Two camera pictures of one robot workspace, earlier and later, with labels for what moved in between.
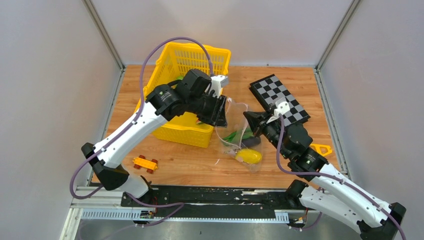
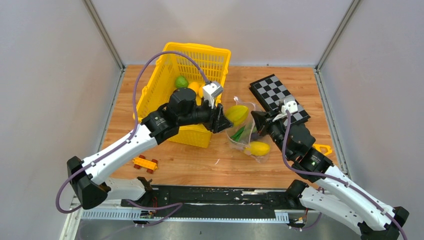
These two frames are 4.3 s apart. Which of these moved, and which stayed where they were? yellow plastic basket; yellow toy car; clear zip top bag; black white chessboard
Moved: clear zip top bag
Stayed: yellow plastic basket; yellow toy car; black white chessboard
